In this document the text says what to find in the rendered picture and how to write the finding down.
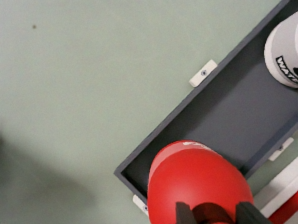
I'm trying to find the dark grey rectangular tray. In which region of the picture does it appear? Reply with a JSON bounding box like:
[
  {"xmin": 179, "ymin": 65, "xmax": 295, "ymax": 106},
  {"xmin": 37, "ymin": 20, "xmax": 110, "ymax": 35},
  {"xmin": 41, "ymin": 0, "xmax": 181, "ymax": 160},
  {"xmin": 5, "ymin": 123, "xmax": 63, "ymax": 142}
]
[{"xmin": 117, "ymin": 0, "xmax": 298, "ymax": 206}]

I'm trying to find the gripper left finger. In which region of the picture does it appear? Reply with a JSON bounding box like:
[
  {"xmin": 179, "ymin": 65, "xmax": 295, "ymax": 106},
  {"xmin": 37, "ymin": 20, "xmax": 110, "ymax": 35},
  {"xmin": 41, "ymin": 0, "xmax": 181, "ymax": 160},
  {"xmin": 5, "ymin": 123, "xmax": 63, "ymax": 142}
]
[{"xmin": 175, "ymin": 202, "xmax": 197, "ymax": 224}]

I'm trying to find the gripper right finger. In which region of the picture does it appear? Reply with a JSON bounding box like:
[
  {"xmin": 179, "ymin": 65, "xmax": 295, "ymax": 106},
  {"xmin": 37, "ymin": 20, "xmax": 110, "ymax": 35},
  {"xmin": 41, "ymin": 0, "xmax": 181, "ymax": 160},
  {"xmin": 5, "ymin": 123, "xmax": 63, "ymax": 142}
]
[{"xmin": 235, "ymin": 201, "xmax": 273, "ymax": 224}]

